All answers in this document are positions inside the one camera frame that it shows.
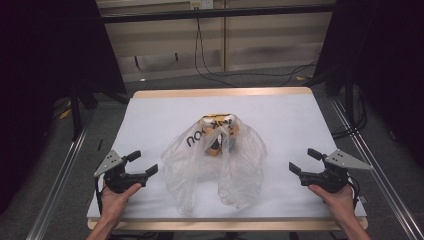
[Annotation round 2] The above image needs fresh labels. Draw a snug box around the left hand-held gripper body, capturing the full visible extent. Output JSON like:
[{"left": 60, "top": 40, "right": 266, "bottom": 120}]
[{"left": 93, "top": 149, "right": 148, "bottom": 195}]

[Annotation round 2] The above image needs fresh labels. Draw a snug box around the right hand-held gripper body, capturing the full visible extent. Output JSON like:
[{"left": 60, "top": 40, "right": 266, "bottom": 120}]
[{"left": 311, "top": 148, "right": 374, "bottom": 195}]

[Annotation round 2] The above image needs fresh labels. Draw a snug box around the clear plastic bag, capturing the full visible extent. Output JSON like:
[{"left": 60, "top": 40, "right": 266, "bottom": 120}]
[{"left": 160, "top": 113, "right": 268, "bottom": 216}]

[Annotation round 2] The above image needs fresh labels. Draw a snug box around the yellow snack packet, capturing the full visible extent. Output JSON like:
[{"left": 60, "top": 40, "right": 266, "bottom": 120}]
[{"left": 200, "top": 113, "right": 242, "bottom": 158}]

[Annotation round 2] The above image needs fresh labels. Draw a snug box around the person's left hand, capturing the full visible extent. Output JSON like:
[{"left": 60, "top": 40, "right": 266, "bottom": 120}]
[{"left": 99, "top": 182, "right": 143, "bottom": 227}]

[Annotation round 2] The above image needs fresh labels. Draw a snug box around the person's right hand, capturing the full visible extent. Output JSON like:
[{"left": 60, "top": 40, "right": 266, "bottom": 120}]
[{"left": 307, "top": 184, "right": 357, "bottom": 227}]

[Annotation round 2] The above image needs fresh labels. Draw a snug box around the black metal stand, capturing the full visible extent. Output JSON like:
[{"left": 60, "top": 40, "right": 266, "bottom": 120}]
[{"left": 69, "top": 81, "right": 84, "bottom": 142}]

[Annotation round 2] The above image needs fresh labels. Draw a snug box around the black curtain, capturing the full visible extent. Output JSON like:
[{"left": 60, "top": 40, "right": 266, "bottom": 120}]
[
  {"left": 0, "top": 0, "right": 128, "bottom": 215},
  {"left": 312, "top": 0, "right": 424, "bottom": 161}
]

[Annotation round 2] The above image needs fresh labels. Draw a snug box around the black horizontal bar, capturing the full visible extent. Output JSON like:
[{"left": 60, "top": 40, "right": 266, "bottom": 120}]
[{"left": 99, "top": 3, "right": 337, "bottom": 24}]

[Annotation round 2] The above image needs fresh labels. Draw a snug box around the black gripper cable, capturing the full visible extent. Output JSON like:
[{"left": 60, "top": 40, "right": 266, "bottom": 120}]
[
  {"left": 94, "top": 175, "right": 104, "bottom": 215},
  {"left": 347, "top": 175, "right": 362, "bottom": 209}
]

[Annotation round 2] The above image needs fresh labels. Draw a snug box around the bundle of black floor cables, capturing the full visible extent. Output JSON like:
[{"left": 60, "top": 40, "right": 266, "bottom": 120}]
[{"left": 331, "top": 87, "right": 368, "bottom": 140}]

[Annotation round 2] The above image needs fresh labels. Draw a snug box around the metal floor rail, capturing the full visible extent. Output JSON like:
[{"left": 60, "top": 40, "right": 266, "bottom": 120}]
[
  {"left": 329, "top": 96, "right": 424, "bottom": 240},
  {"left": 25, "top": 114, "right": 96, "bottom": 240}
]

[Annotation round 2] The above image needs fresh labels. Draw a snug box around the long black wall cable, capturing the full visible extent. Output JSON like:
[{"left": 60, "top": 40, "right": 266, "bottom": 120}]
[{"left": 194, "top": 17, "right": 319, "bottom": 88}]

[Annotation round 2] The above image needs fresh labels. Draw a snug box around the white wall socket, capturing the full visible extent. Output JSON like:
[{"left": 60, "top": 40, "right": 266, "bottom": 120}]
[{"left": 189, "top": 0, "right": 214, "bottom": 11}]

